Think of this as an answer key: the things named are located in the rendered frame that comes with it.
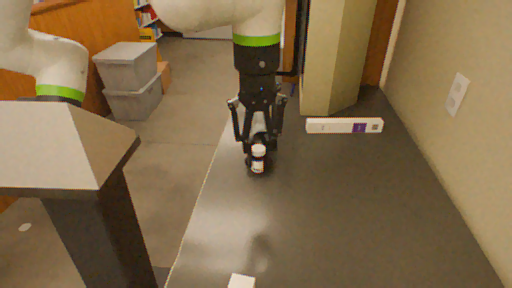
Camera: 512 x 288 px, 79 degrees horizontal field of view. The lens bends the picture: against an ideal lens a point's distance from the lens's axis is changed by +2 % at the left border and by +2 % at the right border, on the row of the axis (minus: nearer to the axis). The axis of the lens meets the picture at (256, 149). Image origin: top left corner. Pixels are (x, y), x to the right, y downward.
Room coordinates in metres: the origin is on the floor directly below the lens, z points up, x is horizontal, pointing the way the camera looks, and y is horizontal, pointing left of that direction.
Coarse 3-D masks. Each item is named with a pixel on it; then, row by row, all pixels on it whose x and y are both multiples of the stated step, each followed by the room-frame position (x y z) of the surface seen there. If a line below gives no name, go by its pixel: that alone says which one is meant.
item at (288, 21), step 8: (288, 0) 1.46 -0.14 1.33; (296, 0) 1.45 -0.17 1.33; (288, 8) 1.46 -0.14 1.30; (296, 8) 1.45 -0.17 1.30; (288, 16) 1.46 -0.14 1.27; (288, 24) 1.46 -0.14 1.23; (288, 32) 1.46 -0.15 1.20; (288, 40) 1.46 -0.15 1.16; (280, 48) 1.47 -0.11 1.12; (288, 48) 1.46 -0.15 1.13; (280, 56) 1.47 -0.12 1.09; (288, 56) 1.46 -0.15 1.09; (280, 64) 1.47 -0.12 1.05; (288, 64) 1.46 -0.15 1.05; (296, 72) 1.45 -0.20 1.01
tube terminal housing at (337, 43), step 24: (312, 0) 1.14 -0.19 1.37; (336, 0) 1.13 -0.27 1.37; (360, 0) 1.19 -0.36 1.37; (312, 24) 1.14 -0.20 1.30; (336, 24) 1.13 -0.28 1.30; (360, 24) 1.20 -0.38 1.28; (312, 48) 1.14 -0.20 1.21; (336, 48) 1.13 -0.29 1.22; (360, 48) 1.22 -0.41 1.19; (312, 72) 1.14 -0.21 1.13; (336, 72) 1.14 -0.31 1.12; (360, 72) 1.25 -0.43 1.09; (312, 96) 1.14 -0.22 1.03; (336, 96) 1.16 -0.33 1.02
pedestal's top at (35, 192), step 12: (132, 144) 0.92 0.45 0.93; (120, 168) 0.81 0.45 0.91; (108, 180) 0.74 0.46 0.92; (0, 192) 0.69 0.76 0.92; (12, 192) 0.69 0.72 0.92; (24, 192) 0.69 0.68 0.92; (36, 192) 0.68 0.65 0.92; (48, 192) 0.68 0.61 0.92; (60, 192) 0.68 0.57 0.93; (72, 192) 0.67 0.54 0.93; (84, 192) 0.67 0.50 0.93; (96, 192) 0.67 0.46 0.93
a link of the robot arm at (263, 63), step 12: (240, 48) 0.57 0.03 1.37; (252, 48) 0.56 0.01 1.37; (264, 48) 0.56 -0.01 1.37; (276, 48) 0.58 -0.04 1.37; (240, 60) 0.57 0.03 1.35; (252, 60) 0.56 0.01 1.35; (264, 60) 0.56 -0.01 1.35; (276, 60) 0.58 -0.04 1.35; (252, 72) 0.56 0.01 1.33; (264, 72) 0.56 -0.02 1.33
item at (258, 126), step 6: (276, 84) 0.93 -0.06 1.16; (270, 108) 0.87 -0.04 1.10; (258, 114) 0.87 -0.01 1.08; (270, 114) 0.87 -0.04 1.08; (252, 120) 0.89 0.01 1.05; (258, 120) 0.87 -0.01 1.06; (252, 126) 0.89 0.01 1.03; (258, 126) 0.87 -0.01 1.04; (264, 126) 0.87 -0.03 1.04; (252, 132) 0.89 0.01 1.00; (258, 132) 0.87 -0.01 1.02; (264, 132) 0.87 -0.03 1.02; (252, 138) 0.89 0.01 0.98; (258, 138) 0.87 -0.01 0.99
